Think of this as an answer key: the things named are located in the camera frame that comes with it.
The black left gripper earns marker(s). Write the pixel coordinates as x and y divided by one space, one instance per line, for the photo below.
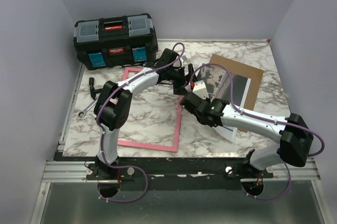
179 88

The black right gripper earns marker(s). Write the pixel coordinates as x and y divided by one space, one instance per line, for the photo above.
207 100

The landscape photo print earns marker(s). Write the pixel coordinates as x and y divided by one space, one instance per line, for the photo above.
217 82

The pink picture frame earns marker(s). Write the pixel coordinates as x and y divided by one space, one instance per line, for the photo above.
154 120

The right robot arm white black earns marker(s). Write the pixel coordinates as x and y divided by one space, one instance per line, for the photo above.
291 136

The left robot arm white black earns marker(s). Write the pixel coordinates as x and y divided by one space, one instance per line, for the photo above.
113 105

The black plastic toolbox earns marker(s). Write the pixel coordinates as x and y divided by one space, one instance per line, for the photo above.
116 41

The silver ratchet wrench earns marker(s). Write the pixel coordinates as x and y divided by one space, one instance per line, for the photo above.
83 113

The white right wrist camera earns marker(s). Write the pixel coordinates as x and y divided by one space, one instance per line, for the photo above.
199 90

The brown frame backing board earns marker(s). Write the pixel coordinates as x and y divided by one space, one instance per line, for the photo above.
246 81

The black mounting base plate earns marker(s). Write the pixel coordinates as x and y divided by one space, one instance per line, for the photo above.
137 173

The black T-handle tool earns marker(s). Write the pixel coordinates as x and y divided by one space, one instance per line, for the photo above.
93 90

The aluminium rail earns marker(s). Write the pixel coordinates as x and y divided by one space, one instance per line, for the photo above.
64 172

